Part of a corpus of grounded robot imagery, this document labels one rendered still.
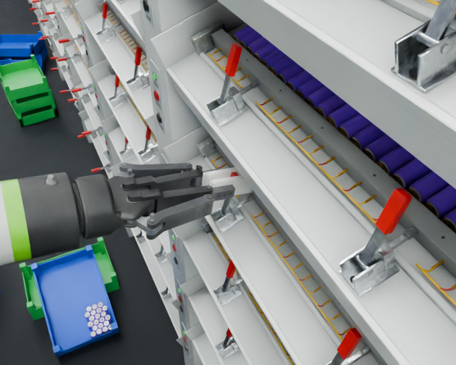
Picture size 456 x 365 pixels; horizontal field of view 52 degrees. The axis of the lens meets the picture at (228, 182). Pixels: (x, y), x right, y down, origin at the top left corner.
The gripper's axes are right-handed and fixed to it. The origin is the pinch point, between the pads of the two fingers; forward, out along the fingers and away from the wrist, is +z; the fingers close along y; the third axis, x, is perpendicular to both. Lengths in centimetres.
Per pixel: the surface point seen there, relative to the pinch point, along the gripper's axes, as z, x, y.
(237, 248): 0.4, -7.9, 5.1
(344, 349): 0.3, -1.2, 26.8
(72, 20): 5, -25, -134
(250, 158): -3.2, 10.3, 8.5
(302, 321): 1.9, -7.1, 19.2
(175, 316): 13, -82, -36
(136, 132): 5, -26, -54
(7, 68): -15, -81, -216
